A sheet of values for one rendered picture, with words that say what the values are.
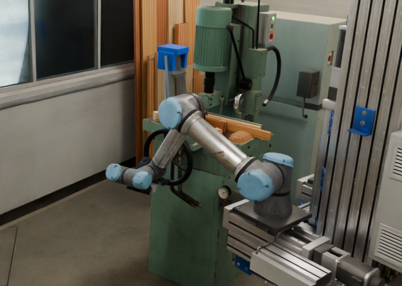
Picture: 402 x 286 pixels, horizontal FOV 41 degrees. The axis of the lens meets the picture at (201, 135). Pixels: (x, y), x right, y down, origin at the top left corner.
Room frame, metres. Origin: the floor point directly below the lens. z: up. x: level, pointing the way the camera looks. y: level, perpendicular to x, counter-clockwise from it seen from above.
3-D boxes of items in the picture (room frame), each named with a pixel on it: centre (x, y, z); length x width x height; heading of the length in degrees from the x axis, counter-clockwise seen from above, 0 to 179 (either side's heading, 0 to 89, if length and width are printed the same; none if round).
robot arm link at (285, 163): (1.90, -0.30, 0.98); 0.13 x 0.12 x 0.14; 148
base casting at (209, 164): (2.82, -0.09, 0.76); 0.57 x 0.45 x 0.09; 149
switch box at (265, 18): (2.92, -0.31, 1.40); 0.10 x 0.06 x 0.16; 149
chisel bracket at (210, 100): (2.73, -0.04, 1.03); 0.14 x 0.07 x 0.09; 149
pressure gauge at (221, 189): (2.40, -0.14, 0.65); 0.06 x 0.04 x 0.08; 59
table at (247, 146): (2.62, 0.03, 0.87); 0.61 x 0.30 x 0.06; 59
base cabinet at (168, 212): (2.82, -0.08, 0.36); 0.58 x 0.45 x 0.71; 149
